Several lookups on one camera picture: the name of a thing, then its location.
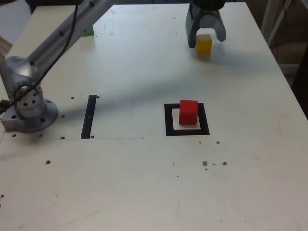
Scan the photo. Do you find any black tape square outline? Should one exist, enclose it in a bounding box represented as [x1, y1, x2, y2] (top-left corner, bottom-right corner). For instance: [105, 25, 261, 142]
[164, 103, 210, 137]

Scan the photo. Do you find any black tape strip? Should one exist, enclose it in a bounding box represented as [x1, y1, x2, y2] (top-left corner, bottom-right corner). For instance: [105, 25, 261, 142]
[80, 94, 97, 140]

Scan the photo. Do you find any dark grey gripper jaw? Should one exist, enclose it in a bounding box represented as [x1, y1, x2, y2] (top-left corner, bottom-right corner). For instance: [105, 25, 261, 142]
[185, 6, 202, 49]

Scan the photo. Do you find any white ledge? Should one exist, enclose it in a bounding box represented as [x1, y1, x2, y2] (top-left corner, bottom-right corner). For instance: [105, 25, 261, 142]
[280, 64, 301, 77]

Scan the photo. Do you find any white metal frame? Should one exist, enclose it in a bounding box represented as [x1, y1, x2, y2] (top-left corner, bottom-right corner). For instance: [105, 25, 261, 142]
[260, 0, 291, 48]

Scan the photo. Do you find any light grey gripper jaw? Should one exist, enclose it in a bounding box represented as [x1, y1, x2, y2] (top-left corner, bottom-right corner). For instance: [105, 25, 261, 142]
[200, 9, 227, 43]

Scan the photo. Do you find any red cube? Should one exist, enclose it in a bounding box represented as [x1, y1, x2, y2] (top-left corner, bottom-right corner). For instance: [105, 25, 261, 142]
[179, 100, 199, 126]

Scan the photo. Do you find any yellow cube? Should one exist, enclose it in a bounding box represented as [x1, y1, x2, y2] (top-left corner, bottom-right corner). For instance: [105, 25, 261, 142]
[196, 34, 213, 55]

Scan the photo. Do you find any green cube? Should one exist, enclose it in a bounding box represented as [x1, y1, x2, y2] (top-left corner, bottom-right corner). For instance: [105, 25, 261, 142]
[81, 25, 94, 37]

